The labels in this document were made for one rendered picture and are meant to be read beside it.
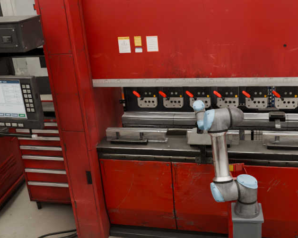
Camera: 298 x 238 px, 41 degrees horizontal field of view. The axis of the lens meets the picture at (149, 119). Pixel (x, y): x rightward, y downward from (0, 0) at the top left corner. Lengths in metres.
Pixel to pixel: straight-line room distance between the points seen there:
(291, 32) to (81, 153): 1.74
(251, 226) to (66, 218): 2.04
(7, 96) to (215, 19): 1.47
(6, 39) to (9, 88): 0.31
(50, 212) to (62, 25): 1.99
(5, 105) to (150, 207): 1.41
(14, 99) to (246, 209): 1.61
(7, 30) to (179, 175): 1.61
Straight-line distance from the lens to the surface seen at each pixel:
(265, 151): 3.01
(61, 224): 3.96
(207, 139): 2.90
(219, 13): 2.81
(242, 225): 2.50
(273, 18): 2.81
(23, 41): 2.64
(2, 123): 2.91
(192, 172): 3.12
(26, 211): 4.28
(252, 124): 3.31
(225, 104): 2.96
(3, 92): 2.81
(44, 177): 3.96
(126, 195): 3.38
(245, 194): 2.40
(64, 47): 2.93
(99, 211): 3.42
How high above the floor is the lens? 2.24
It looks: 22 degrees down
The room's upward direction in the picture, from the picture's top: 5 degrees counter-clockwise
